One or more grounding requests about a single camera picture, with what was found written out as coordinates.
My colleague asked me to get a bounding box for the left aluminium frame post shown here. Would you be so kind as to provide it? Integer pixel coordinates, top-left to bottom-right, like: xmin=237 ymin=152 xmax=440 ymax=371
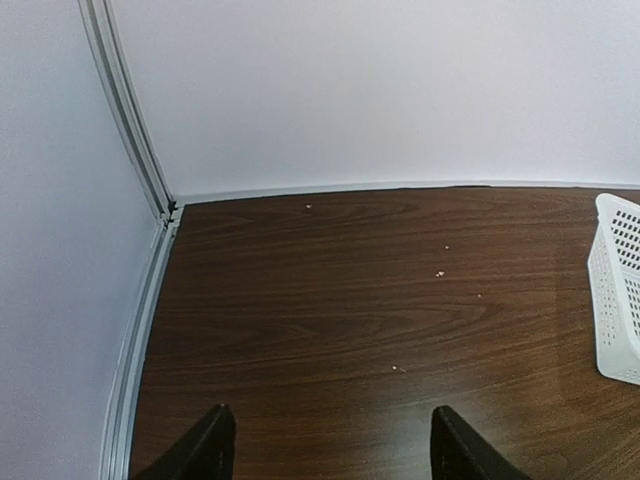
xmin=77 ymin=0 xmax=179 ymax=216

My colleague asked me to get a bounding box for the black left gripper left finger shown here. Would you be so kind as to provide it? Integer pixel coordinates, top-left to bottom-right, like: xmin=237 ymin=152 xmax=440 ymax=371
xmin=133 ymin=404 xmax=236 ymax=479

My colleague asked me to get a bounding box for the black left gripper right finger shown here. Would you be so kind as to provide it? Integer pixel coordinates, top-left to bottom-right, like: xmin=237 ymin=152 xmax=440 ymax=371
xmin=430 ymin=405 xmax=529 ymax=480

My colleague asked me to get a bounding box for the white perforated plastic basket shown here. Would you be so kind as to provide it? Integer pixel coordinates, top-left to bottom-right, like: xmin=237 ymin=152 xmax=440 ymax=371
xmin=587 ymin=193 xmax=639 ymax=385

